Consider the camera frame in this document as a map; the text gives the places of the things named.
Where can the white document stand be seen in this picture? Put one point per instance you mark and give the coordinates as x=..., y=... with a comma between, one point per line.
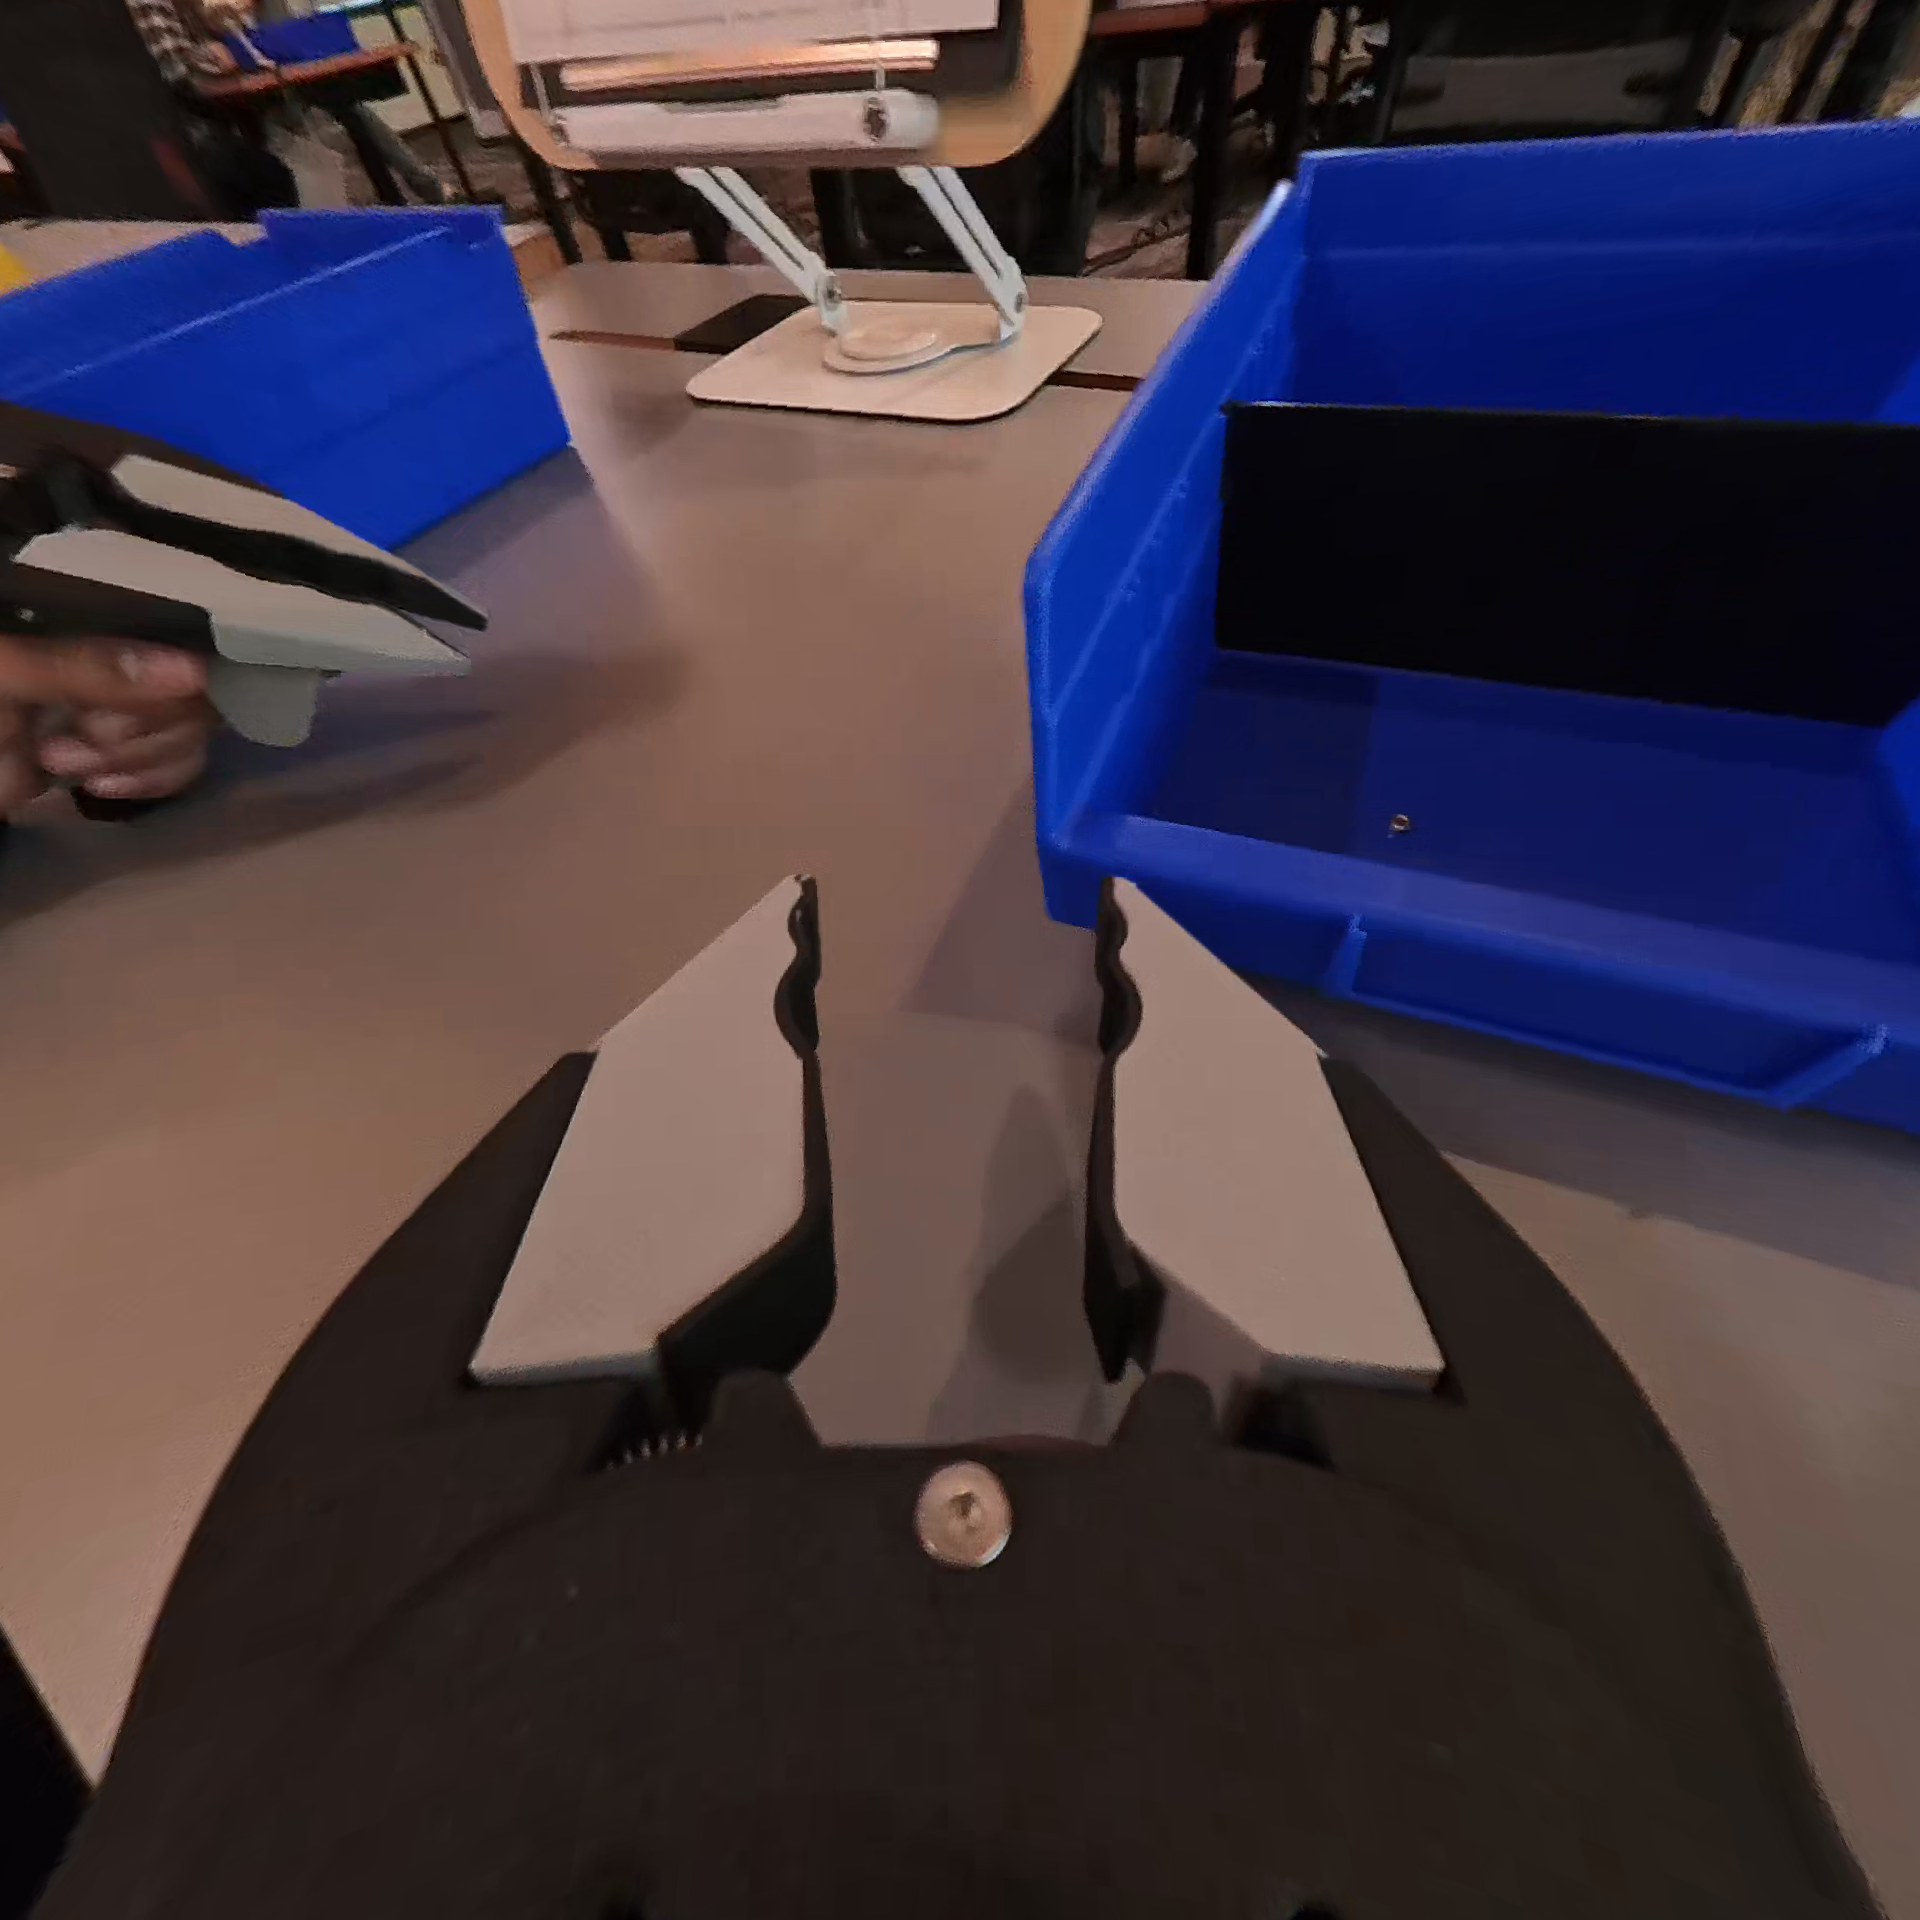
x=960, y=383

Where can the printed instruction sheet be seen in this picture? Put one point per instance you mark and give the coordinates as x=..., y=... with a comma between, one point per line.
x=750, y=23

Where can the brown-edged grey desk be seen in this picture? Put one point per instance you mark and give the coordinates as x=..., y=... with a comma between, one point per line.
x=1141, y=323

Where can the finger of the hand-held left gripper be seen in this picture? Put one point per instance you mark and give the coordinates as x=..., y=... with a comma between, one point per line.
x=330, y=644
x=210, y=503

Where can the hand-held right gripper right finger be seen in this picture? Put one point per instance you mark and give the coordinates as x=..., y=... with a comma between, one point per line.
x=1260, y=1201

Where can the blue plastic tray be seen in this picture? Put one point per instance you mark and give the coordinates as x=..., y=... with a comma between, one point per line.
x=301, y=41

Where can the black rectangular pad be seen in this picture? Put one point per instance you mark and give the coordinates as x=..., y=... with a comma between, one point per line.
x=735, y=323

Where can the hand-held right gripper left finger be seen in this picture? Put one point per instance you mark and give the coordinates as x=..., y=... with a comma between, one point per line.
x=660, y=1201

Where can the blue divided plastic bin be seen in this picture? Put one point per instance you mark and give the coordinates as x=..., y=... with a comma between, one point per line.
x=1200, y=674

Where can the person's left hand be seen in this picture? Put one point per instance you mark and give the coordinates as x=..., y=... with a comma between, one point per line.
x=104, y=721

